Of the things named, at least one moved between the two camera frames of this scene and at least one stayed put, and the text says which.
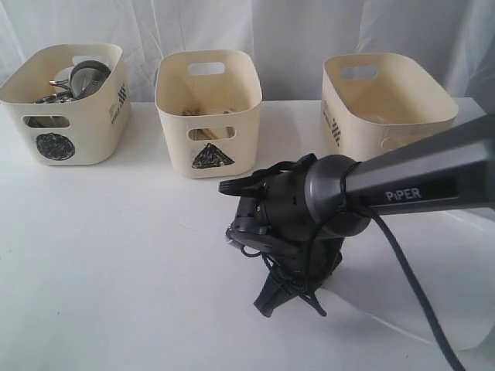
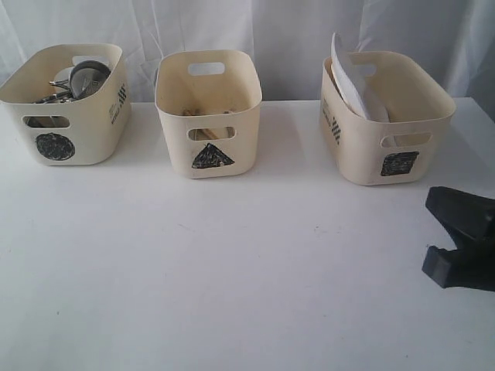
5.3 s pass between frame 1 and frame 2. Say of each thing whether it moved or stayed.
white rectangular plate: moved
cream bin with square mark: stayed
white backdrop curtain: stayed
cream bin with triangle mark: stayed
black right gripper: moved
